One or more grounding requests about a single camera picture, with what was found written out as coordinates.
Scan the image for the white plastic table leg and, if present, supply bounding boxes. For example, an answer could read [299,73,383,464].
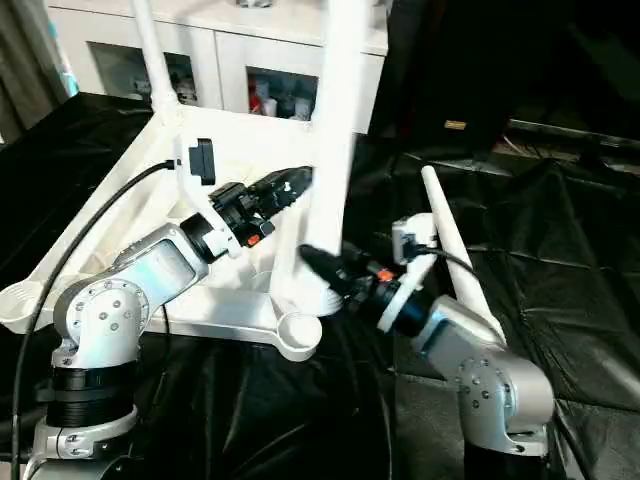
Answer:
[130,0,187,129]
[270,0,367,319]
[420,167,507,343]

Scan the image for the white upturned plastic table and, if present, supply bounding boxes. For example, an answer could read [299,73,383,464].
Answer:
[0,105,351,363]

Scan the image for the white glass-door cabinet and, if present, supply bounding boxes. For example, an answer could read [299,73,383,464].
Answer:
[45,0,389,136]

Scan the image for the black work mat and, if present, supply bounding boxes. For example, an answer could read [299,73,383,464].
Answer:
[0,90,640,480]

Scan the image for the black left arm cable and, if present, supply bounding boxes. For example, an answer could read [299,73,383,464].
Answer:
[8,160,186,480]

